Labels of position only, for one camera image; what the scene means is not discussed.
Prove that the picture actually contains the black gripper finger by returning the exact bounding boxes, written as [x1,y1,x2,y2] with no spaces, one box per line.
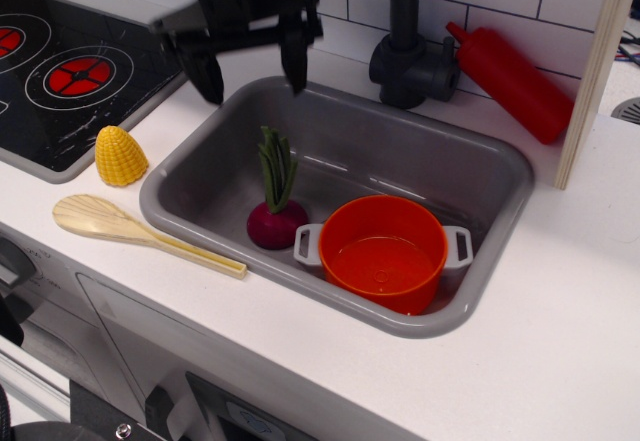
[178,52,224,105]
[280,32,307,94]

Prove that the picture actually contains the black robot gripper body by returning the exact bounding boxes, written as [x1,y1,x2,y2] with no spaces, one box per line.
[151,0,323,53]

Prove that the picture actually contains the purple toy beet green stem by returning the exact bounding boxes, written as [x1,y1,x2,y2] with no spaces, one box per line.
[246,125,310,251]

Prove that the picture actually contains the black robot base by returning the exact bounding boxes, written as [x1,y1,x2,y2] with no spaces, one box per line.
[1,382,162,441]

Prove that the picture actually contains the grey plastic sink basin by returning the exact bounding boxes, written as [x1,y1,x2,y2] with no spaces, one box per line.
[140,77,534,338]

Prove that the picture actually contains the dark grey toy faucet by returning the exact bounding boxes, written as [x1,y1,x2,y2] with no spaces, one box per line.
[369,0,460,109]

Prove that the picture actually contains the yellow toy corn piece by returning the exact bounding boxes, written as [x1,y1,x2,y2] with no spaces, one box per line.
[95,126,149,187]

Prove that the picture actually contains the black toy stove top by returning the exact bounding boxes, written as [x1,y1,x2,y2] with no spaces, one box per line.
[1,0,186,184]

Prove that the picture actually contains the wooden toy spoon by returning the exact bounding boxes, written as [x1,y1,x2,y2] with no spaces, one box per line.
[52,194,248,279]

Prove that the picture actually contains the red ketchup squeeze bottle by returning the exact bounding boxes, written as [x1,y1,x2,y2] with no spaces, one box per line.
[446,22,574,145]

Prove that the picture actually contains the white toy oven front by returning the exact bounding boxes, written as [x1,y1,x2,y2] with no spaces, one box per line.
[0,225,321,441]

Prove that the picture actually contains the light wooden side panel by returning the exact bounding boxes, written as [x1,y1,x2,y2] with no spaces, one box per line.
[553,0,632,190]

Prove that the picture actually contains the orange toy pot grey handles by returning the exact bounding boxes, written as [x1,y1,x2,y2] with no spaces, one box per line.
[294,195,474,315]

